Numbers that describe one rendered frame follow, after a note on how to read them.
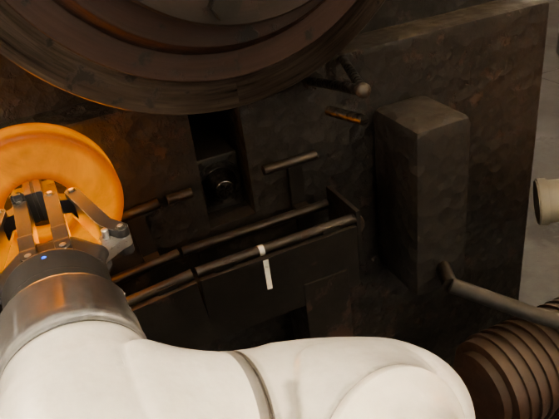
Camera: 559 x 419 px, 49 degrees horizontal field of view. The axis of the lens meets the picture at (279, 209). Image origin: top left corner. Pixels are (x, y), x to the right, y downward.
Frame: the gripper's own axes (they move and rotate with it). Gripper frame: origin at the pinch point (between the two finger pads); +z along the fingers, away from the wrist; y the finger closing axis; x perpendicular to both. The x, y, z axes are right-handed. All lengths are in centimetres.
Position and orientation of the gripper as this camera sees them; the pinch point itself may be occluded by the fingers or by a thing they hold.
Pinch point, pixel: (34, 189)
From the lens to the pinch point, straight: 62.1
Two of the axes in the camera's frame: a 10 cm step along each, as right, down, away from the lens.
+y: 9.0, -3.0, 3.0
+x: -1.0, -8.3, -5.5
